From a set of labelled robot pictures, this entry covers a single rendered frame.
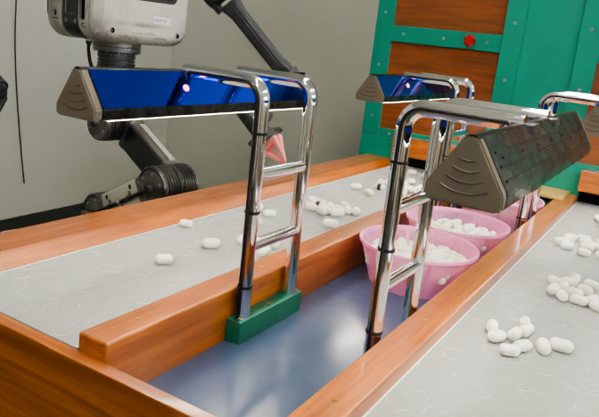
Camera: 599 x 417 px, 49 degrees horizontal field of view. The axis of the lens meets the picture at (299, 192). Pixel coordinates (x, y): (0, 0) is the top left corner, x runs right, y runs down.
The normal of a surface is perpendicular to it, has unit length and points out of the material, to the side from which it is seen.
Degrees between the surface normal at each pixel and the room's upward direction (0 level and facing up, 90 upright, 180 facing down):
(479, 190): 90
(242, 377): 0
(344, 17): 90
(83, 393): 90
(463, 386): 0
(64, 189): 90
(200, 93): 58
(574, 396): 0
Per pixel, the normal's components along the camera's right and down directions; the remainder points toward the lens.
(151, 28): 0.77, 0.23
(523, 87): -0.51, 0.15
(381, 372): 0.11, -0.97
